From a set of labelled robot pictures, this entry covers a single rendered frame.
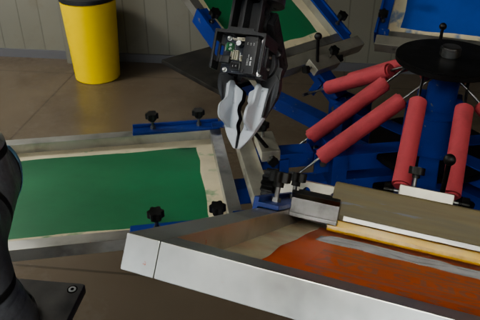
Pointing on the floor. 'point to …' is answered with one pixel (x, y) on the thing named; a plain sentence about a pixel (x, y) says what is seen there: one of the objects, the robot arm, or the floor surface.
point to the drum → (91, 33)
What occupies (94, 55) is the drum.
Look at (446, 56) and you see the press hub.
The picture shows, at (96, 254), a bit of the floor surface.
